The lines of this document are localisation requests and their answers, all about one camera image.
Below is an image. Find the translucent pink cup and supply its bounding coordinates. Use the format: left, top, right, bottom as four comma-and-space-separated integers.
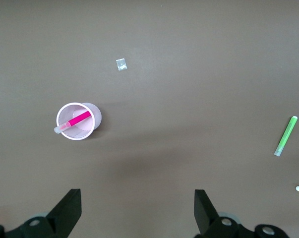
56, 102, 102, 141

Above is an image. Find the brown table mat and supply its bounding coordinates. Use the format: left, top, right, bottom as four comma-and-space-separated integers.
0, 0, 299, 238

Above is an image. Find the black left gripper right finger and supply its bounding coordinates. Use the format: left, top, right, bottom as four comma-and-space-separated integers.
194, 189, 290, 238

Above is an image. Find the green marker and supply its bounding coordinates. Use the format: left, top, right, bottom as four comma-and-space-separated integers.
274, 116, 299, 157

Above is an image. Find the pink marker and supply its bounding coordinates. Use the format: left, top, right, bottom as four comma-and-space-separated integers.
54, 111, 92, 135

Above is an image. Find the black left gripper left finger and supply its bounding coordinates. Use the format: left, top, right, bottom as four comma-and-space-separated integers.
0, 188, 82, 238

